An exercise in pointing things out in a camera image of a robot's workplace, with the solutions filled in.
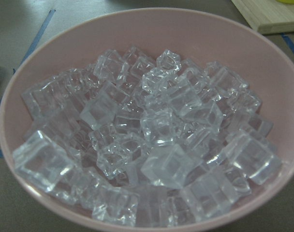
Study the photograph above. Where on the clear ice cubes pile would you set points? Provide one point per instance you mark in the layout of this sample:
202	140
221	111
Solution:
146	142

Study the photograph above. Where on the pink bowl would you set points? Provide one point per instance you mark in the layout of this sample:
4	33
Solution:
192	34

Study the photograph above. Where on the wooden cutting board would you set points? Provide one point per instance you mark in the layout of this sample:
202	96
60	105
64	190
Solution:
267	16

